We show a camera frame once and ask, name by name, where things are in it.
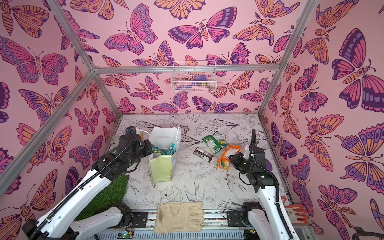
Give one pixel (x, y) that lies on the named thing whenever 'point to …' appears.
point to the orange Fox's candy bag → (224, 159)
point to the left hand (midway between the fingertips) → (153, 142)
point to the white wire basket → (194, 77)
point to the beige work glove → (179, 217)
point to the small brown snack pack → (203, 154)
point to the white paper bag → (165, 141)
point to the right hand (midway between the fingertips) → (229, 154)
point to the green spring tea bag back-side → (215, 142)
